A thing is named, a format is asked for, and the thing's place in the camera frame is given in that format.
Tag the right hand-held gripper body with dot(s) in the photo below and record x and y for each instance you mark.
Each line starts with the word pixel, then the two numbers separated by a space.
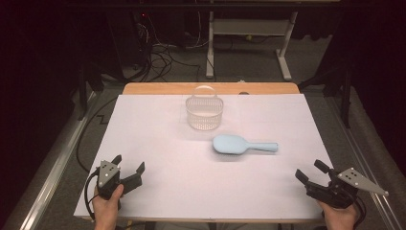
pixel 338 191

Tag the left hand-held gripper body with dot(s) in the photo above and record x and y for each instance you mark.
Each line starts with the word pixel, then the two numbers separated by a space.
pixel 108 177

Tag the light blue hairbrush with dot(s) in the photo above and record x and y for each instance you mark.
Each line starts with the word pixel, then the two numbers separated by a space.
pixel 228 144

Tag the white plastic slotted basket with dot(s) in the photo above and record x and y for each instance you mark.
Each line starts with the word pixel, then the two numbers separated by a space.
pixel 204 119

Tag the person's right hand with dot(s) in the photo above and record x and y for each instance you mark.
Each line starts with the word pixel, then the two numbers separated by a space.
pixel 340 218

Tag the person's left hand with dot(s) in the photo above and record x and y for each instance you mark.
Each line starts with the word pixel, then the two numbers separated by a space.
pixel 105 212

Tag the white table cover sheet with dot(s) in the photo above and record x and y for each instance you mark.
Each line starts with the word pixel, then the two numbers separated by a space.
pixel 159 134

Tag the black floor stand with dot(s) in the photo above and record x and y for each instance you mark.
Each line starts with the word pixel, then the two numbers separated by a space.
pixel 83 92
pixel 345 96

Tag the dark device with red light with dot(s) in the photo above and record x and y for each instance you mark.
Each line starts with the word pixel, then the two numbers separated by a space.
pixel 142 32

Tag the small yellow ball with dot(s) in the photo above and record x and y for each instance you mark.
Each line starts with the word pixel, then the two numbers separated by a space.
pixel 249 37

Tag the aluminium floor rail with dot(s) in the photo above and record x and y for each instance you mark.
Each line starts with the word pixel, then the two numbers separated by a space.
pixel 54 172
pixel 367 172

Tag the white metal stand frame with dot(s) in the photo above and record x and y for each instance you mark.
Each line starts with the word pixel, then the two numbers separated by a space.
pixel 249 27

